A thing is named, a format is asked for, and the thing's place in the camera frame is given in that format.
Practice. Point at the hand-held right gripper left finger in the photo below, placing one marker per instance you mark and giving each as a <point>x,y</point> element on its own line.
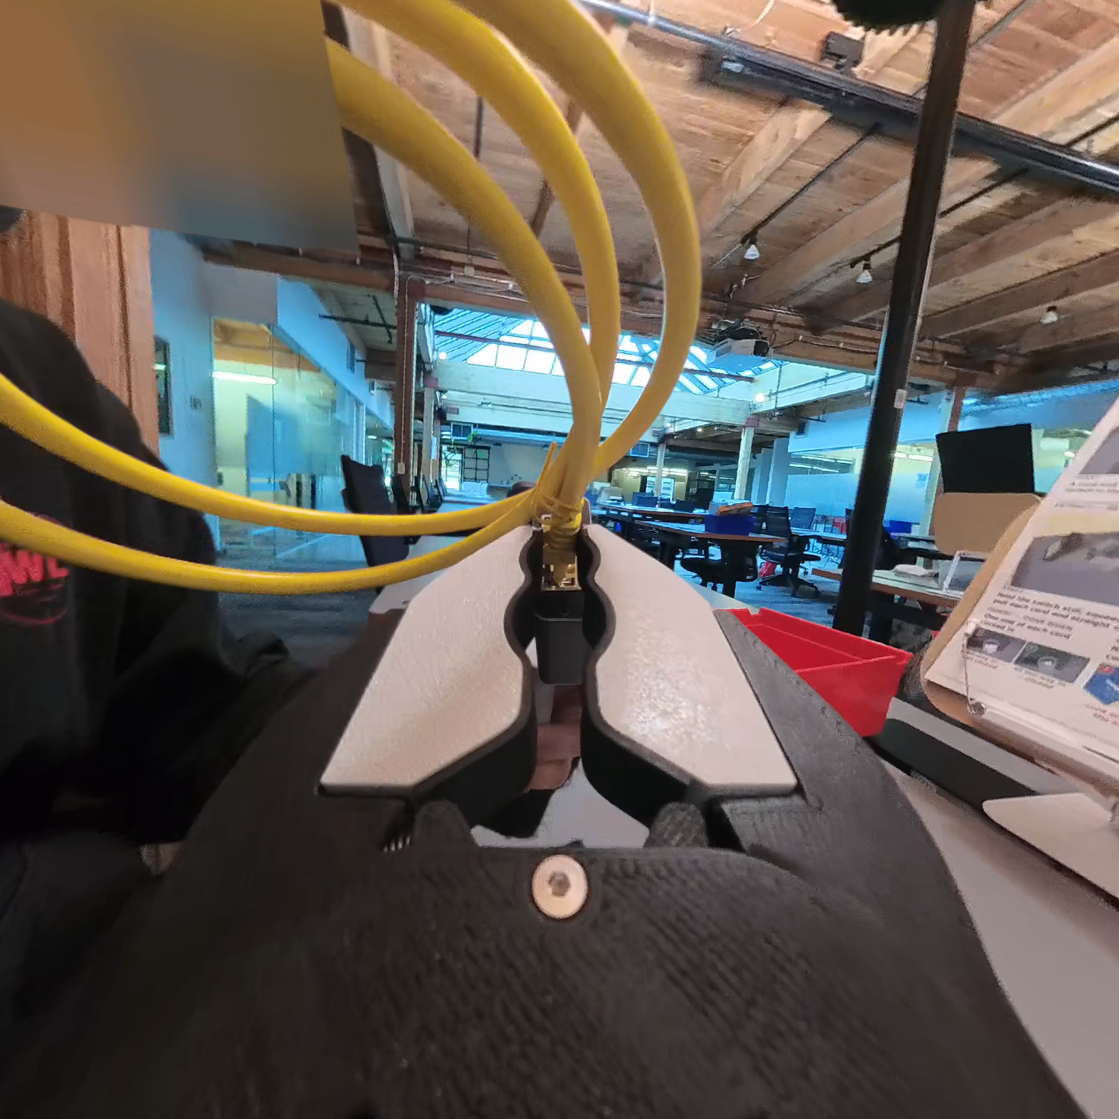
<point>427,690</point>

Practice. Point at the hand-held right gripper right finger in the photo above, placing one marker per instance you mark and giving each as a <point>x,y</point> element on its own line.
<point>690,690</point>

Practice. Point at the black ethernet splitter box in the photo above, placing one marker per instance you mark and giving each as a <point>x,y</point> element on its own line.
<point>563,638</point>

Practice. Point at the person's left hand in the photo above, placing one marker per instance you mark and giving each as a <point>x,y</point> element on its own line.
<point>559,734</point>

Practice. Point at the red plastic bin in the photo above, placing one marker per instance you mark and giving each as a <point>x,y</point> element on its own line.
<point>839,690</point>

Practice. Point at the black swivel chair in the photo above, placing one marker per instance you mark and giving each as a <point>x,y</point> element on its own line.
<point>791,542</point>

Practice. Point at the black office chair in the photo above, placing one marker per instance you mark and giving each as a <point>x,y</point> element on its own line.
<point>371,506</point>

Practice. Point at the dark grey slab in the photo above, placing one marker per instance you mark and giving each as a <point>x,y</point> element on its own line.
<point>944,751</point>

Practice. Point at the wooden support column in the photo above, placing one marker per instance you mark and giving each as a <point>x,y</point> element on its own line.
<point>409,393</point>

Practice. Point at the cardboard box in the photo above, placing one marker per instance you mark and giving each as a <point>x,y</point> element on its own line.
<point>969,525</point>

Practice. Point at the person's black hoodie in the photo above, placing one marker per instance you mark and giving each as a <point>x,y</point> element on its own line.
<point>86,699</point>

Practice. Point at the skylight window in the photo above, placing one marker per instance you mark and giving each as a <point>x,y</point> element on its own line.
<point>506,349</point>

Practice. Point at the ceiling projector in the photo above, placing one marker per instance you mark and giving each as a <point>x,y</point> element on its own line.
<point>738,342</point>

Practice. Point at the printed instruction board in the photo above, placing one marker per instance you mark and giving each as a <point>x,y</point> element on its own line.
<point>1048,612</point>

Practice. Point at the black flat panel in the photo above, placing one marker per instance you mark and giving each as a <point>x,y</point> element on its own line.
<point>983,458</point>

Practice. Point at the white stand base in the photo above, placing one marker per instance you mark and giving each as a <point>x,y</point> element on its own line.
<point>1065,839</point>

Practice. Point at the black ceiling track rail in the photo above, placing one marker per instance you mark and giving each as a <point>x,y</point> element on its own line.
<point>873,100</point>

